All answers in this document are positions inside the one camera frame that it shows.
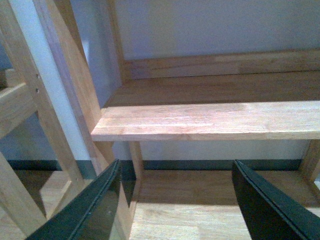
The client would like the wooden shelf unit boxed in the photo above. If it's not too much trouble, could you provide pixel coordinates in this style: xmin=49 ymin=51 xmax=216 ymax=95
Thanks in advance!
xmin=0 ymin=0 xmax=85 ymax=236
xmin=34 ymin=0 xmax=320 ymax=240

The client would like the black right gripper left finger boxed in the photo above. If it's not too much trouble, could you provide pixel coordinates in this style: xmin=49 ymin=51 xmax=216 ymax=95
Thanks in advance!
xmin=27 ymin=159 xmax=121 ymax=240

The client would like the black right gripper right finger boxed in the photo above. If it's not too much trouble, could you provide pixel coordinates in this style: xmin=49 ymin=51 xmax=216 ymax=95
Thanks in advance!
xmin=231 ymin=160 xmax=320 ymax=240

